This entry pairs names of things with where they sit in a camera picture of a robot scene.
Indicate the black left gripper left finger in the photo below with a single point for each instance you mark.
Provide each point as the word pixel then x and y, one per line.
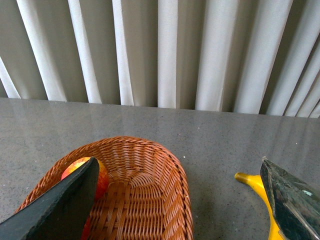
pixel 60 213

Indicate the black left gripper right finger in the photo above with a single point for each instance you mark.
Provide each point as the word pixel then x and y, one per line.
pixel 295 205

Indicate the yellow banana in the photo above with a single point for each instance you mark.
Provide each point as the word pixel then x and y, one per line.
pixel 255 182

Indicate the red yellow apple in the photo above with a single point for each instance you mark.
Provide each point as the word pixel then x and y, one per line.
pixel 103 177

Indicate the left wicker basket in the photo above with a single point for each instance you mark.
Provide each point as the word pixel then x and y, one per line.
pixel 148 194

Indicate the white pleated curtain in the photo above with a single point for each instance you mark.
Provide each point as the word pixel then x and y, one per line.
pixel 241 56

